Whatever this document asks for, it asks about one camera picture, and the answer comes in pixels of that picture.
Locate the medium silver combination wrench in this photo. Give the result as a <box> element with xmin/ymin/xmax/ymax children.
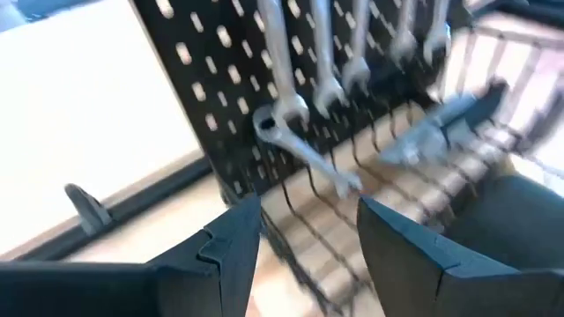
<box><xmin>341</xmin><ymin>0</ymin><xmax>373</xmax><ymax>96</ymax></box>

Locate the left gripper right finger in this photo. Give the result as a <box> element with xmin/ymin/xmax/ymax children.
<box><xmin>356</xmin><ymin>195</ymin><xmax>564</xmax><ymax>317</ymax></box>

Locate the long silver combination wrench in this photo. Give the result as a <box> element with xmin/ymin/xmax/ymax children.
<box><xmin>256</xmin><ymin>0</ymin><xmax>311</xmax><ymax>128</ymax></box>

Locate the black metal table frame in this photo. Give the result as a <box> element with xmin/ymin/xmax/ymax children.
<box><xmin>17</xmin><ymin>156</ymin><xmax>219</xmax><ymax>262</ymax></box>

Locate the black wire basket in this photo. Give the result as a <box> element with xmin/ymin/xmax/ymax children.
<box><xmin>259</xmin><ymin>17</ymin><xmax>564</xmax><ymax>317</ymax></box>

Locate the black pegboard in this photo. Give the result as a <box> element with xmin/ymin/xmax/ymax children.
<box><xmin>130</xmin><ymin>0</ymin><xmax>468</xmax><ymax>208</ymax></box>

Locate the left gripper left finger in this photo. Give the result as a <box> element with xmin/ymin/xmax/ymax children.
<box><xmin>0</xmin><ymin>195</ymin><xmax>263</xmax><ymax>317</ymax></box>

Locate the tan wooden desk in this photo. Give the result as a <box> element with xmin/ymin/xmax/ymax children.
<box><xmin>0</xmin><ymin>0</ymin><xmax>207</xmax><ymax>261</ymax></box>

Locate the short silver combination wrench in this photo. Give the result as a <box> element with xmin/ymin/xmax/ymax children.
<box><xmin>309</xmin><ymin>0</ymin><xmax>349</xmax><ymax>119</ymax></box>

